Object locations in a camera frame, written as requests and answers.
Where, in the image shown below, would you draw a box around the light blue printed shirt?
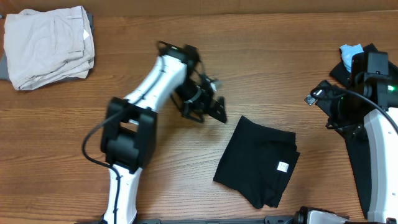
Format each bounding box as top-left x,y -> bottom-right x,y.
340,44 -> 363,73

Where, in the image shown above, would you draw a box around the folded beige trousers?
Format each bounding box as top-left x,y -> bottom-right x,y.
4,6 -> 95,91

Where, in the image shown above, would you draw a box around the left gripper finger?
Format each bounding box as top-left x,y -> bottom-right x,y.
182,111 -> 205,123
207,96 -> 228,123

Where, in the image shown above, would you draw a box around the black t-shirt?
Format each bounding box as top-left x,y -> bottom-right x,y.
213,116 -> 300,209

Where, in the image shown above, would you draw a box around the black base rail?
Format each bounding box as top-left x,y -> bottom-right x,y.
74,214 -> 299,224

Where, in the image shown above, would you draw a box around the grey folded cloth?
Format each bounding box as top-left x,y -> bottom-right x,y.
1,12 -> 95,81

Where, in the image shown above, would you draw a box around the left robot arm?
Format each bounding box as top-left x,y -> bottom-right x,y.
100,41 -> 227,223

